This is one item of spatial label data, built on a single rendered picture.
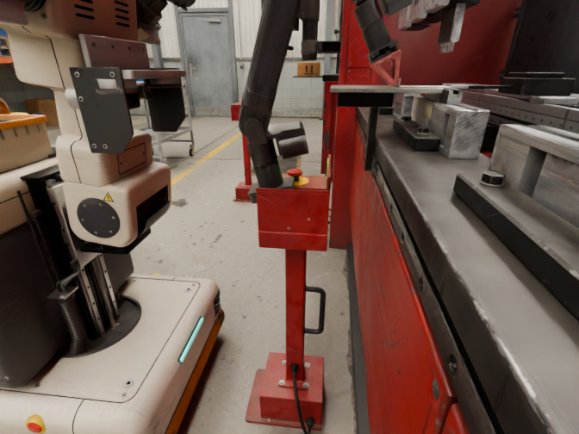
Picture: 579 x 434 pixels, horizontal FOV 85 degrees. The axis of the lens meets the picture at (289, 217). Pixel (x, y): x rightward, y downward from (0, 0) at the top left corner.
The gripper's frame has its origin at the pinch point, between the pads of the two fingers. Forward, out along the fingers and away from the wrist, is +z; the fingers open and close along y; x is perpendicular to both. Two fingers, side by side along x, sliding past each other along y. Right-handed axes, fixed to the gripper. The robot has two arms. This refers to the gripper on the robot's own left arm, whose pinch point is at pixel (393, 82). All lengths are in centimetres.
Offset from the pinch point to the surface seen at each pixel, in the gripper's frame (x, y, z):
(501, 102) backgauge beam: -27.5, 12.9, 20.6
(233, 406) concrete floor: 85, -26, 70
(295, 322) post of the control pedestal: 49, -23, 47
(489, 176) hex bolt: 0, -52, 11
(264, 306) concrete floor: 84, 25, 70
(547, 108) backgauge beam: -27.7, -9.3, 20.4
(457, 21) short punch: -16.3, -5.4, -5.9
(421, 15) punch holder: -15.0, 15.9, -11.2
